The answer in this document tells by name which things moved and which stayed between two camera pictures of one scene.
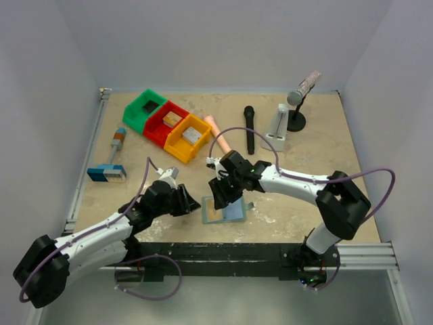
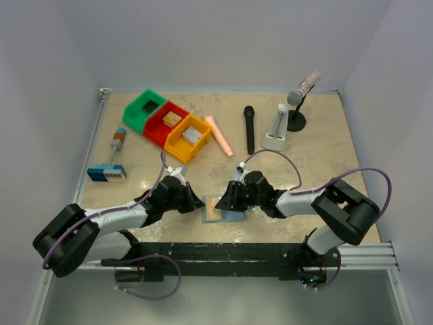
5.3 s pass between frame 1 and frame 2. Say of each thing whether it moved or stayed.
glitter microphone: stayed
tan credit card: stayed
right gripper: moved
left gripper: stayed
